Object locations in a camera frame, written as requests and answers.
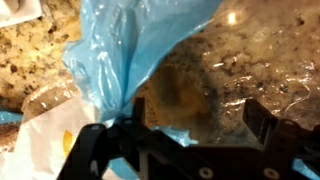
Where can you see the clear blue plastic potato bag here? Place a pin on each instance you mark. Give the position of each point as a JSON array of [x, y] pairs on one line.
[[116, 50]]

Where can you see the brown russet potato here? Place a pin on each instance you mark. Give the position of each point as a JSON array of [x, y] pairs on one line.
[[181, 96]]

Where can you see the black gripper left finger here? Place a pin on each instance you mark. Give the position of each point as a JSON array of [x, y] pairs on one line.
[[139, 110]]

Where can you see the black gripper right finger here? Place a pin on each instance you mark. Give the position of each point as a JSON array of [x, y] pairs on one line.
[[260, 116]]

